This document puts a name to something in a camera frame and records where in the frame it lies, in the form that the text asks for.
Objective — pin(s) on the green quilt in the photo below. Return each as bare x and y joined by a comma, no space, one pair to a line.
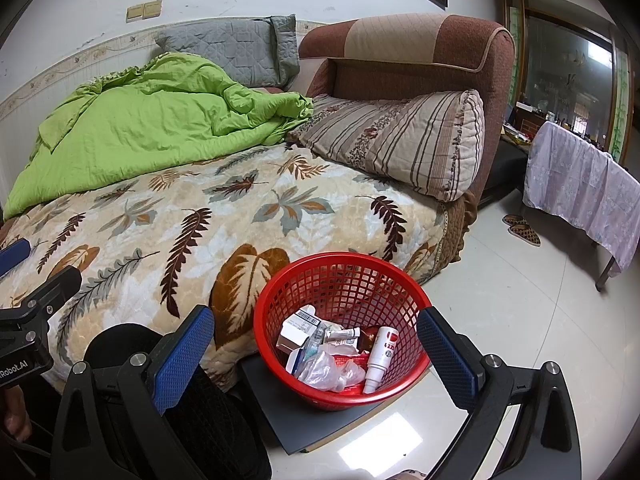
150,125

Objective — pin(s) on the white plastic bottle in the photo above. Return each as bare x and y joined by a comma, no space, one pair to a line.
382,355

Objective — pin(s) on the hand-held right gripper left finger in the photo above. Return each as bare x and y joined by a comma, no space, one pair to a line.
185,355

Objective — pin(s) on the striped beige pillow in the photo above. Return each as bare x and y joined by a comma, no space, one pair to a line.
400,140

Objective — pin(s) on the crumpled clear plastic bag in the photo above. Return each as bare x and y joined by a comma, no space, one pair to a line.
325,370

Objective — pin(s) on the dark red snack packet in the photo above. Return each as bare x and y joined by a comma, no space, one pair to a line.
367,342

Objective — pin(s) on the grey flat box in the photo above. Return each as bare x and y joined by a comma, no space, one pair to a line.
300,425

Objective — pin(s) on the lilac tablecloth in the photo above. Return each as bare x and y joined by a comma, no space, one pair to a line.
575,185

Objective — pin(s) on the beige wall switch plate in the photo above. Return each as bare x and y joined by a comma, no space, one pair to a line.
135,13
153,7

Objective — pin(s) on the white medicine box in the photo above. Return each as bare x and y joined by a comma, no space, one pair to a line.
295,337

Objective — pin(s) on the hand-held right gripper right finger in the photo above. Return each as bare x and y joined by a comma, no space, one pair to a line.
445,355

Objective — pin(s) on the red plastic mesh basket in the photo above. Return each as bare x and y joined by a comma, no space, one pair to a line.
345,280

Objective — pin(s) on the person's left hand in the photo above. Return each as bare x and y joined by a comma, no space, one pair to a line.
17,410

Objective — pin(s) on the white ointment tube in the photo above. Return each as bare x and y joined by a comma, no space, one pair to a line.
345,334

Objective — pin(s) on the dark wooden table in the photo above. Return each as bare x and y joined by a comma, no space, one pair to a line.
605,272

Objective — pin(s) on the yellow paper packet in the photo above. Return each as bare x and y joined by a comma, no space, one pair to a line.
515,136

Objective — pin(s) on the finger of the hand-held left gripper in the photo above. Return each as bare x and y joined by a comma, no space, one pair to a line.
55,287
12,257

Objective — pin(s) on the brown patterned slipper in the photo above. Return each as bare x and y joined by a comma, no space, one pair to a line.
525,234
515,220

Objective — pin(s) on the wooden framed glass partition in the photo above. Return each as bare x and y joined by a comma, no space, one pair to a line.
560,60

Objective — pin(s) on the leaf printed blanket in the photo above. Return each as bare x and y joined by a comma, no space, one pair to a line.
150,240

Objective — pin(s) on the brown sofa bed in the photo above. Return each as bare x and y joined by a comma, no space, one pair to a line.
450,40

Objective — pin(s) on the black low cabinet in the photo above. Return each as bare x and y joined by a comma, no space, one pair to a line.
505,170

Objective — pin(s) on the grey quilted pillow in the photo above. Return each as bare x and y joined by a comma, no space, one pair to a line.
225,45

